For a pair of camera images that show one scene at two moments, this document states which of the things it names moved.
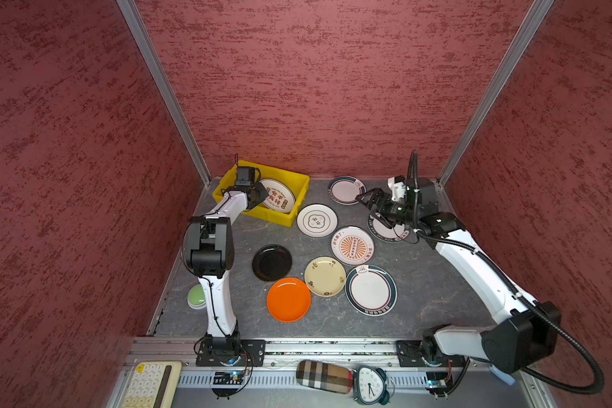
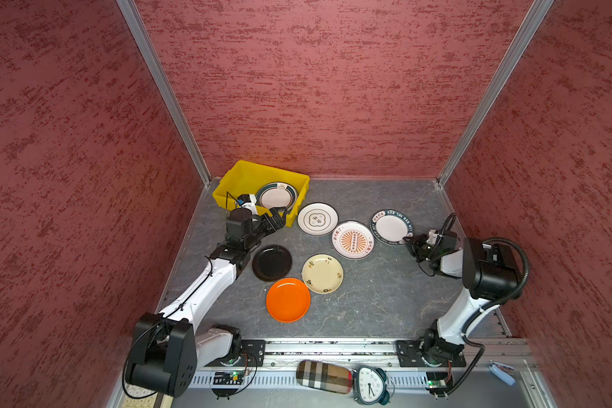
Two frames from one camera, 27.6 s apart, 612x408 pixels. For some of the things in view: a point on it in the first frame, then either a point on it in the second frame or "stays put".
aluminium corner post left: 165,86 stays put
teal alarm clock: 369,385 stays put
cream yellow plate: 325,275 stays put
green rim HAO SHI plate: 384,232 stays put
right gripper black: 385,198 → 412,244
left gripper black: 263,194 → 279,222
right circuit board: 437,379 stays put
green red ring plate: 343,189 → 277,194
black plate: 271,263 stays put
